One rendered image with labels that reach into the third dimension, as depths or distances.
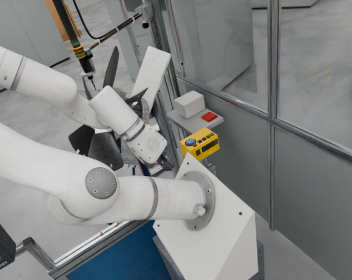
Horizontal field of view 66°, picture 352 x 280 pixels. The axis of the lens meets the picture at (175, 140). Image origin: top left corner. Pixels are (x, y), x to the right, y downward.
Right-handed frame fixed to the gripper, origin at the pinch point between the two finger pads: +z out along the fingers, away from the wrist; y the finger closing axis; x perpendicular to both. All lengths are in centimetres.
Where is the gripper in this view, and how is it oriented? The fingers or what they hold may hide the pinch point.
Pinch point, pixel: (167, 165)
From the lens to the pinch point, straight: 89.8
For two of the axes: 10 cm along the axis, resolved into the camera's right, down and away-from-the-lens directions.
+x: -6.1, 1.8, 7.7
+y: 4.7, -7.0, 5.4
